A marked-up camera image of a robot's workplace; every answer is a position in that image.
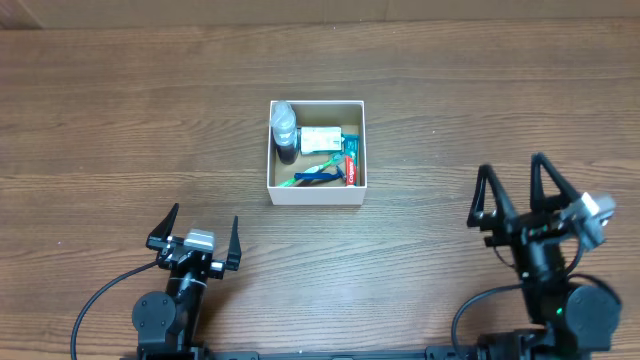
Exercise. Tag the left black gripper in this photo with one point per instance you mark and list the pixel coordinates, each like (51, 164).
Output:
(159, 240)

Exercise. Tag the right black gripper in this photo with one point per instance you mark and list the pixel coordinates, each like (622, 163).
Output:
(521, 224)

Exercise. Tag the clear pump soap bottle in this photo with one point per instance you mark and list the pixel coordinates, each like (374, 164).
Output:
(284, 129)

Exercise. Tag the blue disposable razor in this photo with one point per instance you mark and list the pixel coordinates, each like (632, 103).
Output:
(320, 175)

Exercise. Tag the green soap bar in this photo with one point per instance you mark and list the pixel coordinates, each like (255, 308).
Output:
(320, 139)

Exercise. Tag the green white toothbrush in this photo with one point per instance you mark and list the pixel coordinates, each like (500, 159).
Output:
(334, 161)

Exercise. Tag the red green toothpaste tube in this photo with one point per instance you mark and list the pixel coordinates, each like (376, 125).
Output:
(351, 150)

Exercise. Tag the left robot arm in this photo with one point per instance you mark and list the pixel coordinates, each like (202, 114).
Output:
(166, 321)

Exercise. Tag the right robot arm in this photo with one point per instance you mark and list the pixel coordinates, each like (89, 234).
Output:
(573, 314)

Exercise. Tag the white cardboard box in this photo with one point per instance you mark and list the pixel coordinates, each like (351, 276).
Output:
(349, 115)

